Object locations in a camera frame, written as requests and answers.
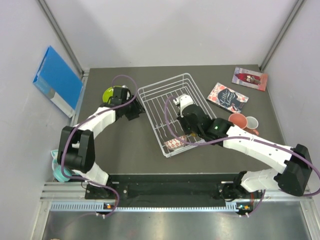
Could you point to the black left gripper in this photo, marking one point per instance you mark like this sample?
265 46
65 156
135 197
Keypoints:
137 110

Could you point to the white wire dish rack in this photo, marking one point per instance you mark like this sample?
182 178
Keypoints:
153 97

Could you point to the lime green plate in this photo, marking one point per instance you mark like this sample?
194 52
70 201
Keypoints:
109 93

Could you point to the red patterned white bowl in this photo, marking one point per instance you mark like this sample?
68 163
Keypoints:
175 143

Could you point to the pink plastic cup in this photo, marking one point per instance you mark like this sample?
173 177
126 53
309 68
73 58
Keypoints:
238 119

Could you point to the teal object behind arm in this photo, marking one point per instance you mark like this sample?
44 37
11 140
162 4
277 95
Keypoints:
57 170

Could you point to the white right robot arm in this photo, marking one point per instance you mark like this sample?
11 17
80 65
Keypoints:
289 169

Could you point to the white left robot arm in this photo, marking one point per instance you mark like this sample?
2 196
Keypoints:
76 149

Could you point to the blue folder box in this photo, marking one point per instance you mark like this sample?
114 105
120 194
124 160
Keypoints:
57 81

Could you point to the Little Women book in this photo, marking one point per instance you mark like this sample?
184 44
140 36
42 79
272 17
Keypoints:
227 99

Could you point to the red purple book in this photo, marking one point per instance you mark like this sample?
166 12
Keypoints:
251 79

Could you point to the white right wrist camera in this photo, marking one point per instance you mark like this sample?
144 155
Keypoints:
183 101

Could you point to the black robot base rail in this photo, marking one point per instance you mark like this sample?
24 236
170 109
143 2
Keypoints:
224 186

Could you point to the grey slotted cable duct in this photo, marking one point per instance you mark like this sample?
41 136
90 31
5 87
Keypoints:
61 206

